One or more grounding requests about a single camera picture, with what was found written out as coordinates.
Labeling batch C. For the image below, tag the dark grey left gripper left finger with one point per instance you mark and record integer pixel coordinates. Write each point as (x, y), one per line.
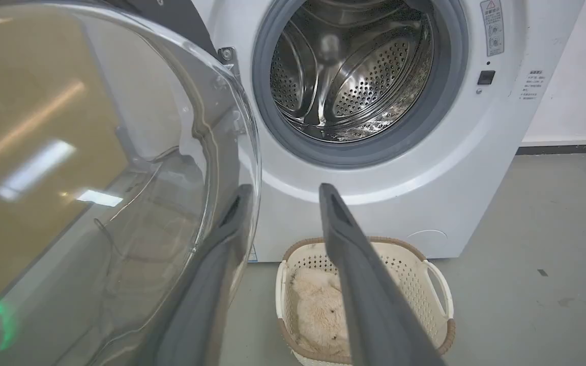
(196, 310)

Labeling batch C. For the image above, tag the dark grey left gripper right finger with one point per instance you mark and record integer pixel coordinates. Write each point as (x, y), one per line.
(374, 305)

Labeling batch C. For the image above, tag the glass washing machine door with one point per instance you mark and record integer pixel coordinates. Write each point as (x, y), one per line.
(94, 178)

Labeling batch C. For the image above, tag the white front-load washing machine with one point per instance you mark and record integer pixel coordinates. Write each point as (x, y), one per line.
(400, 127)

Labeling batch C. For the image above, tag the cream perforated laundry basket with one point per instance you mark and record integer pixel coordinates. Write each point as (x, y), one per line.
(425, 284)

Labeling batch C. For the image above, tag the cream fluffy towel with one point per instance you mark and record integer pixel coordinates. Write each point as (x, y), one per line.
(318, 315)

